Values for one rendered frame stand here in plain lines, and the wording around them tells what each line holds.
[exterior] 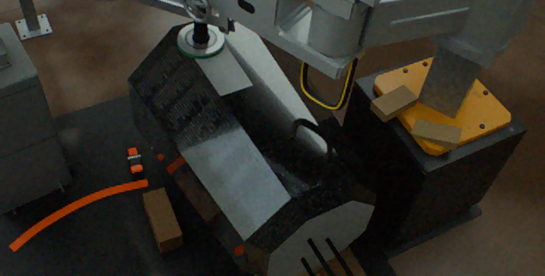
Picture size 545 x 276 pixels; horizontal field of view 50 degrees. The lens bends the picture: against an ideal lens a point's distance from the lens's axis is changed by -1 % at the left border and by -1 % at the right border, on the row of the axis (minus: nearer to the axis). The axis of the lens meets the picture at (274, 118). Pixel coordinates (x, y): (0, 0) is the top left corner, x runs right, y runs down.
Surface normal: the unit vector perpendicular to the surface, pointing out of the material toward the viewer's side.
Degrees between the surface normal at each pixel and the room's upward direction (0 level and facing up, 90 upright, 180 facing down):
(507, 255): 0
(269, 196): 45
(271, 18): 90
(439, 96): 90
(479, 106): 0
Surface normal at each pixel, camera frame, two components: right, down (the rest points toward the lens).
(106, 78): 0.08, -0.64
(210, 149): -0.55, -0.21
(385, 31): 0.33, 0.74
